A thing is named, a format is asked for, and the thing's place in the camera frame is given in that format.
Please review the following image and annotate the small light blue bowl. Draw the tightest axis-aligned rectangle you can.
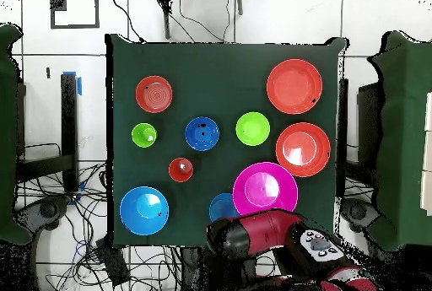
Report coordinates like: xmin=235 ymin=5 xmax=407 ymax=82
xmin=208 ymin=191 xmax=241 ymax=224

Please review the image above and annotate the dark green tablecloth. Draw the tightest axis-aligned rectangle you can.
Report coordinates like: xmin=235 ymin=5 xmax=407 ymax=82
xmin=105 ymin=33 xmax=348 ymax=250

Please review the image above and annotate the large light blue bowl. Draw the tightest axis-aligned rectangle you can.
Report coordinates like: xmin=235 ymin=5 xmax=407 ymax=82
xmin=119 ymin=186 xmax=170 ymax=237

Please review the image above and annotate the green cup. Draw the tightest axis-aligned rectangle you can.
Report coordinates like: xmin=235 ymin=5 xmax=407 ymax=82
xmin=131 ymin=122 xmax=158 ymax=148

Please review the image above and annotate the black table frame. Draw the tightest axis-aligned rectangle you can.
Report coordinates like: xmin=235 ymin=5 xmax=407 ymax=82
xmin=14 ymin=72 xmax=80 ymax=194
xmin=336 ymin=78 xmax=349 ymax=201

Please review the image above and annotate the black metal stand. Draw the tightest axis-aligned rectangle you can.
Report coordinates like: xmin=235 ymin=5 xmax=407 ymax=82
xmin=150 ymin=0 xmax=245 ymax=40

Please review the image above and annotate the tangle of cables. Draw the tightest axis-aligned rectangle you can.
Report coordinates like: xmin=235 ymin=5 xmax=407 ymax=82
xmin=14 ymin=142 xmax=183 ymax=291

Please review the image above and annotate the orange cup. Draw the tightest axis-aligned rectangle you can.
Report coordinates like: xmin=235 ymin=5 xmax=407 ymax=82
xmin=168 ymin=157 xmax=194 ymax=183

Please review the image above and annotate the green bowl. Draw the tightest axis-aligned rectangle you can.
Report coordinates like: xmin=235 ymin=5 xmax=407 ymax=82
xmin=235 ymin=111 xmax=271 ymax=147

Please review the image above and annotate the dark grey floor base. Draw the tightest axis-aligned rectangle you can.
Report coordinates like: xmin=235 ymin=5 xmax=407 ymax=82
xmin=13 ymin=196 xmax=72 ymax=234
xmin=340 ymin=197 xmax=381 ymax=234

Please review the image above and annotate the large pink bowl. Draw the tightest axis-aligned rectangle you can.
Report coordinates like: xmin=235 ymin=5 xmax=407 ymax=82
xmin=231 ymin=161 xmax=300 ymax=218

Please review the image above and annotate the dark blue bowl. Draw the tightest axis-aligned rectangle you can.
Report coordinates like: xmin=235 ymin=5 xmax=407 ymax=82
xmin=184 ymin=116 xmax=221 ymax=152

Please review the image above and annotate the small orange bowl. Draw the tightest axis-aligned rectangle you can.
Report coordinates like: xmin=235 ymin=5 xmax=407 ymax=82
xmin=135 ymin=75 xmax=174 ymax=114

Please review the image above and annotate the large orange bowl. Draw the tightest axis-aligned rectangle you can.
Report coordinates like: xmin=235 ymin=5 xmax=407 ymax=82
xmin=275 ymin=121 xmax=332 ymax=178
xmin=266 ymin=58 xmax=324 ymax=116

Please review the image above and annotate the black power box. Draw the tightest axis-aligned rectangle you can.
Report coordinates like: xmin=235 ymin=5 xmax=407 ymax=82
xmin=94 ymin=237 xmax=132 ymax=288

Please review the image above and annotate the neighbouring green cloth table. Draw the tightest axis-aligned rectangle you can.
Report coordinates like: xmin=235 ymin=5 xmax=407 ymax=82
xmin=0 ymin=22 xmax=33 ymax=246
xmin=365 ymin=30 xmax=432 ymax=252

